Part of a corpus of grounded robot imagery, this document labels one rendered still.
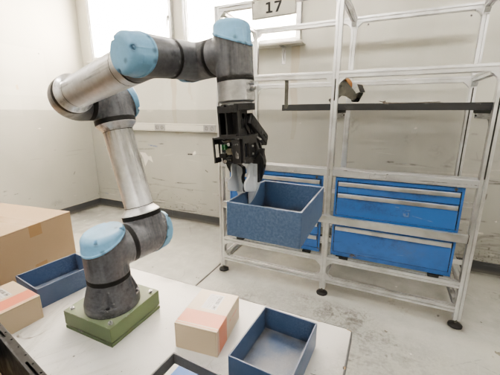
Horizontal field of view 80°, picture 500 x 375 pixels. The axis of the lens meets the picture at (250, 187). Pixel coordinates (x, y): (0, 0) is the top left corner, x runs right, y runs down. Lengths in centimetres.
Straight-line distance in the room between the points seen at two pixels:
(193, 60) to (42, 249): 100
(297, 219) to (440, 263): 175
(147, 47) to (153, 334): 73
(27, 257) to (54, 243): 11
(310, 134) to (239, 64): 238
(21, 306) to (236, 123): 82
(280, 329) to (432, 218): 142
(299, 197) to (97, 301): 61
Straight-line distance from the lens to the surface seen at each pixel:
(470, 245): 219
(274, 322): 92
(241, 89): 60
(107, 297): 95
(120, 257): 91
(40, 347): 105
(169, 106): 370
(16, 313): 112
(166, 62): 61
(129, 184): 95
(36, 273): 133
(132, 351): 94
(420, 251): 219
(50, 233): 142
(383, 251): 219
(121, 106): 96
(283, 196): 75
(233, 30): 62
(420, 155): 289
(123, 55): 59
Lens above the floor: 130
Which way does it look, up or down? 14 degrees down
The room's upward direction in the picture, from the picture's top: straight up
